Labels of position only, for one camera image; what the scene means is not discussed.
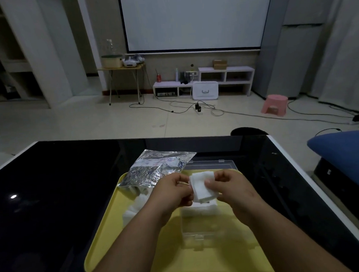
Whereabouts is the person's left hand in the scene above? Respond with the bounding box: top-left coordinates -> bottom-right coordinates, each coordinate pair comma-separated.
145,171 -> 195,227

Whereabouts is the person's right hand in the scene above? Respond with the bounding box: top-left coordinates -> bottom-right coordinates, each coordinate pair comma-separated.
204,167 -> 265,228

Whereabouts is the white gauze pad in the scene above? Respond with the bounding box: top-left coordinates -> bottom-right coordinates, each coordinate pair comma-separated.
188,170 -> 219,205

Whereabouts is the person's left forearm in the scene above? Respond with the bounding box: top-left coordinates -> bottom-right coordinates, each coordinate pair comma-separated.
74,203 -> 176,272

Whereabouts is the person's right forearm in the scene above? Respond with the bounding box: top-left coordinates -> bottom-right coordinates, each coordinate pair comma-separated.
232,194 -> 356,272

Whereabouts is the silver foil bag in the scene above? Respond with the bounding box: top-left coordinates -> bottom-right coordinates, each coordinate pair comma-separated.
115,146 -> 199,191

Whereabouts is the clear plastic storage box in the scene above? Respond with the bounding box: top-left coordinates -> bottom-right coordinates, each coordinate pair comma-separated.
176,158 -> 245,252

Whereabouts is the black chair back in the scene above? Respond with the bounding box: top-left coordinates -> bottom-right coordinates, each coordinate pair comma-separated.
230,126 -> 269,137

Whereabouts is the pile of white cotton pads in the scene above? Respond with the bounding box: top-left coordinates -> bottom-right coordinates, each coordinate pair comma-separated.
120,189 -> 156,227

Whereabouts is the yellow plastic tray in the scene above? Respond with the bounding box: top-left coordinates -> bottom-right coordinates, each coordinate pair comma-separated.
78,162 -> 276,272

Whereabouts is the white carry case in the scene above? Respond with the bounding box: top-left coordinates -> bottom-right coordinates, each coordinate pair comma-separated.
191,80 -> 220,101

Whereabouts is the pink plastic stool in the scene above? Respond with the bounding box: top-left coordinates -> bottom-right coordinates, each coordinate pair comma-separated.
260,93 -> 290,118

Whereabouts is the white low shelf unit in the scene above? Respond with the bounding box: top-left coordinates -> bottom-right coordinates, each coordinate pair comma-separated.
151,64 -> 257,103

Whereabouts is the small folding table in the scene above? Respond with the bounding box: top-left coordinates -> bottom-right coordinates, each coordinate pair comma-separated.
97,62 -> 149,107

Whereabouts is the white and grey appliance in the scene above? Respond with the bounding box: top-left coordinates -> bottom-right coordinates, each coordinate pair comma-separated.
122,53 -> 146,68

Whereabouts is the blue cushion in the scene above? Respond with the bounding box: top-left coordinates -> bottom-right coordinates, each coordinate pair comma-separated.
306,130 -> 359,206

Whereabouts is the cream pot with green lid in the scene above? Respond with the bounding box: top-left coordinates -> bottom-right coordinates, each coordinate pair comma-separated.
101,54 -> 124,70

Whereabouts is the grey refrigerator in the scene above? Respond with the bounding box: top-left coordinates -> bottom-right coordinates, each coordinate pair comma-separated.
247,0 -> 343,100

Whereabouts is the white projector screen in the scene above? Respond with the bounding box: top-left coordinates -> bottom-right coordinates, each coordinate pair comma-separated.
117,0 -> 279,58

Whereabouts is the white curtain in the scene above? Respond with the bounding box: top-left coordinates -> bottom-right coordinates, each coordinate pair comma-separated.
303,0 -> 359,116

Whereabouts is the black floor cable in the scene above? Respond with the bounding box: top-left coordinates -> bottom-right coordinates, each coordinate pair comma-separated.
129,86 -> 353,136

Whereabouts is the white wall shelving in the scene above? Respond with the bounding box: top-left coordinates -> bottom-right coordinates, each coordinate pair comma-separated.
0,0 -> 75,112

